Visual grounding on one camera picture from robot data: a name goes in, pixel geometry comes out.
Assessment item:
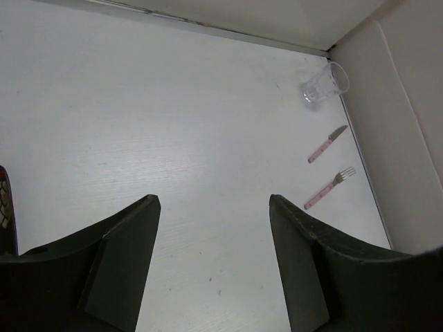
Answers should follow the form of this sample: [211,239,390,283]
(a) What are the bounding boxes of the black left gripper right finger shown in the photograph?
[269,194,442,331]

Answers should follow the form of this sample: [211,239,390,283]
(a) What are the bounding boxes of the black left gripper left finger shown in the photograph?
[1,195,161,331]

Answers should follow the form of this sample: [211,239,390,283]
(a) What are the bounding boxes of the black floral square plate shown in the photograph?
[0,166,18,256]

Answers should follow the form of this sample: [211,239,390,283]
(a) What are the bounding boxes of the pink handled fork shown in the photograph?
[303,167,356,210]

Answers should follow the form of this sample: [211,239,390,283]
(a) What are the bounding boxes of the pink handled table knife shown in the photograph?
[307,125,348,163]

